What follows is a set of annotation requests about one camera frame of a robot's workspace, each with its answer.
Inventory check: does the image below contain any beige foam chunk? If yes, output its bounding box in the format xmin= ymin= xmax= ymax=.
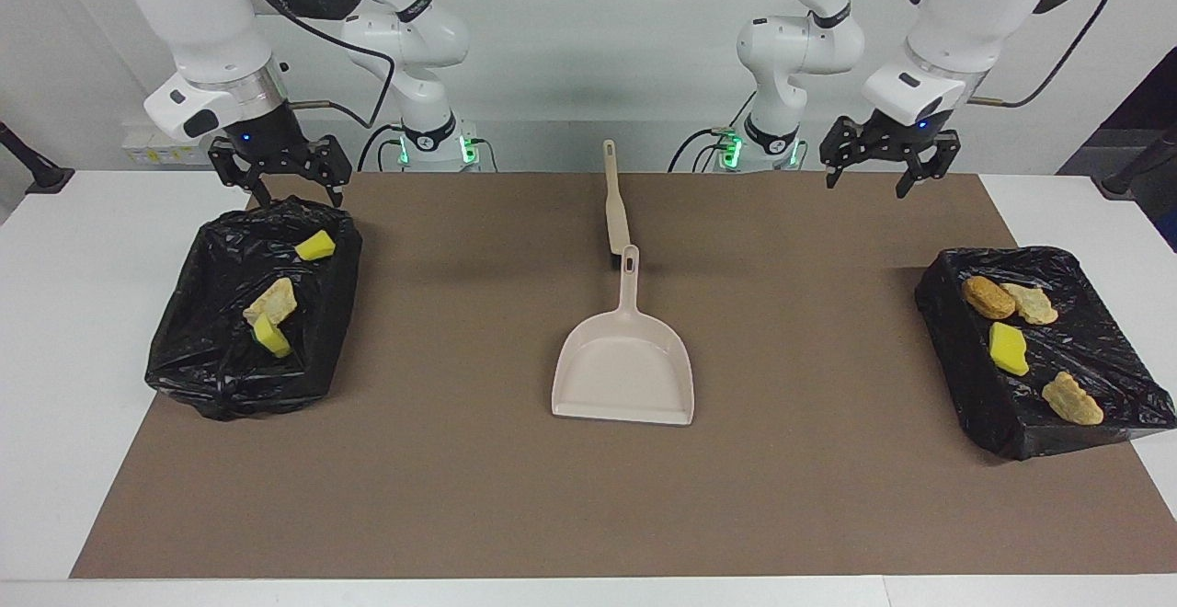
xmin=1041 ymin=371 xmax=1105 ymax=427
xmin=243 ymin=277 xmax=298 ymax=327
xmin=1000 ymin=282 xmax=1060 ymax=326

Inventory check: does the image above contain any orange-brown bread roll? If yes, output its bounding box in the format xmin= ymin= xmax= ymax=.
xmin=962 ymin=276 xmax=1017 ymax=321

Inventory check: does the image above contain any notched yellow sponge piece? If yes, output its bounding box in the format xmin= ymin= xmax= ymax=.
xmin=253 ymin=313 xmax=293 ymax=359

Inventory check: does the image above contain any beige hand brush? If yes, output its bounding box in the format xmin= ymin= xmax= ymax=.
xmin=602 ymin=139 xmax=632 ymax=258

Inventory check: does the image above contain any beige plastic dustpan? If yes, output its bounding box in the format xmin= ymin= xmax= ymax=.
xmin=551 ymin=245 xmax=696 ymax=427

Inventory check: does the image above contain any black bag lined bin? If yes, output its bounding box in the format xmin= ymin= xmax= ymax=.
xmin=914 ymin=246 xmax=1177 ymax=461
xmin=145 ymin=195 xmax=363 ymax=421

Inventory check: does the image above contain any black stand base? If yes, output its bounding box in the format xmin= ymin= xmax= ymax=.
xmin=0 ymin=121 xmax=75 ymax=195
xmin=1092 ymin=122 xmax=1177 ymax=200

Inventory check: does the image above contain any brown table mat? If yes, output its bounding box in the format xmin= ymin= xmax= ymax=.
xmin=71 ymin=172 xmax=1177 ymax=578

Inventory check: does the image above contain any black base power cable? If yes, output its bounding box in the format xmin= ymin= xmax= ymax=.
xmin=668 ymin=127 xmax=737 ymax=173
xmin=357 ymin=122 xmax=406 ymax=173

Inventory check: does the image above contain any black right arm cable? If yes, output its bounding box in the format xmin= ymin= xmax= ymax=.
xmin=237 ymin=0 xmax=398 ymax=130

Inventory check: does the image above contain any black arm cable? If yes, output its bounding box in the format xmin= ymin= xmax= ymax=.
xmin=237 ymin=0 xmax=398 ymax=130
xmin=828 ymin=0 xmax=1114 ymax=109

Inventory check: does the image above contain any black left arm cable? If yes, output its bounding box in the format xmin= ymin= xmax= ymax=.
xmin=828 ymin=0 xmax=1114 ymax=109

